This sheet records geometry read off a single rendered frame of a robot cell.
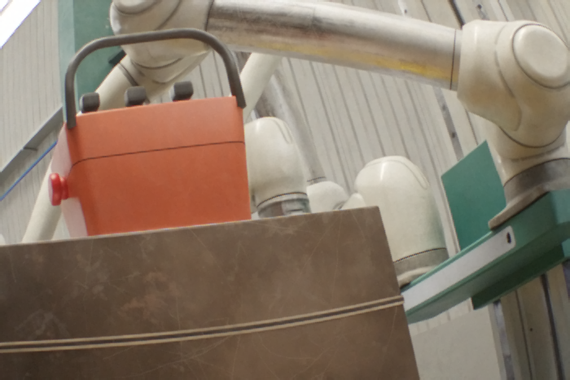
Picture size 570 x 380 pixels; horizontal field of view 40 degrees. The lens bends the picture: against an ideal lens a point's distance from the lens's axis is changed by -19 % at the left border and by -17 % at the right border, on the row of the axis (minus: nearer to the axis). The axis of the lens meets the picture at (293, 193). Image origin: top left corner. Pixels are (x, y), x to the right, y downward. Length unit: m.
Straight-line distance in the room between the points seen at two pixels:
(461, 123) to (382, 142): 6.67
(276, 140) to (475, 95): 0.49
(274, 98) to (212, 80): 8.20
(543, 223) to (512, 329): 0.45
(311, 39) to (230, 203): 0.46
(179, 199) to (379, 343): 0.23
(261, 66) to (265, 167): 0.28
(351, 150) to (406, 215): 6.96
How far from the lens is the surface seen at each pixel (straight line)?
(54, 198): 0.86
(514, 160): 1.39
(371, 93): 8.62
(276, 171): 1.58
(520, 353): 1.75
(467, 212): 1.77
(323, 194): 1.88
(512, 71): 1.18
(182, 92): 0.93
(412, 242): 1.74
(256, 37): 1.28
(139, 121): 0.84
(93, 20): 11.59
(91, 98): 0.90
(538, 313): 1.74
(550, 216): 1.32
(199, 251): 0.81
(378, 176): 1.78
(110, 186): 0.82
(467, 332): 7.86
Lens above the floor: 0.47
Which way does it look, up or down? 16 degrees up
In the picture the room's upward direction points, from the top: 15 degrees counter-clockwise
